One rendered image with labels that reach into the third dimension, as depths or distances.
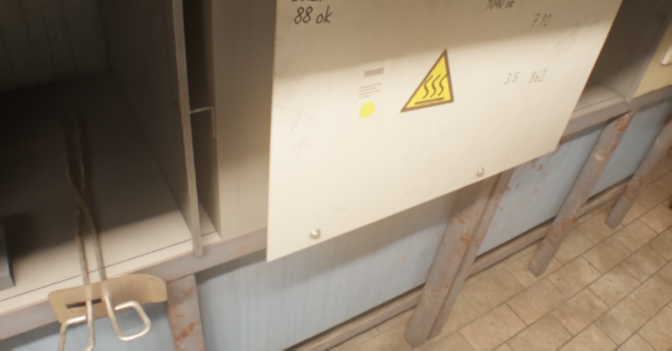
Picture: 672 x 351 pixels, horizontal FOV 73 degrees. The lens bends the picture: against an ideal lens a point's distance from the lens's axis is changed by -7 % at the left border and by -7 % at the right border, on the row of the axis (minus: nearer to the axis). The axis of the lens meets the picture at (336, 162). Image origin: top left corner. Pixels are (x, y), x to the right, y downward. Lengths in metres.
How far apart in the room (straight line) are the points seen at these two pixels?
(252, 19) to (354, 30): 0.14
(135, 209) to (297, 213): 0.33
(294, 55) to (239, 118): 0.19
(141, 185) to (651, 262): 2.14
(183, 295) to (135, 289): 0.14
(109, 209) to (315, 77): 0.48
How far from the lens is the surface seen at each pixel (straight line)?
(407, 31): 0.55
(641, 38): 1.51
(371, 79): 0.55
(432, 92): 0.63
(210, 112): 0.63
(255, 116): 0.65
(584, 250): 2.33
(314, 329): 1.31
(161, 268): 0.78
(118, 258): 0.79
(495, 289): 1.98
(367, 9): 0.50
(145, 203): 0.86
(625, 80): 1.55
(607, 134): 1.72
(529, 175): 1.50
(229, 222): 0.76
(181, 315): 0.90
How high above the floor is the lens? 1.44
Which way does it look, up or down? 38 degrees down
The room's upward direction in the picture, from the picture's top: 8 degrees clockwise
